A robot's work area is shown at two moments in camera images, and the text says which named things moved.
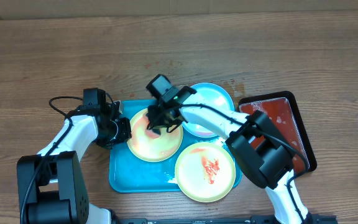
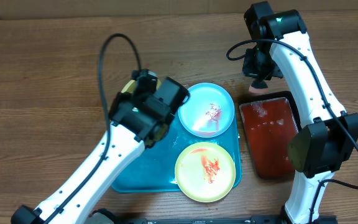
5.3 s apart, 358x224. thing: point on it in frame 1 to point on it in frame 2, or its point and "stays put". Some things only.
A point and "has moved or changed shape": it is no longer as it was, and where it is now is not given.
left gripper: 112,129 to 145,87
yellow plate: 205,172 stays put
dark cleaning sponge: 156,131 has moved or changed shape
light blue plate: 212,94 stays put
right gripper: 156,121 to 251,70
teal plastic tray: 129,173 stays put
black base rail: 253,219 stays put
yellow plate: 150,148 to 131,86
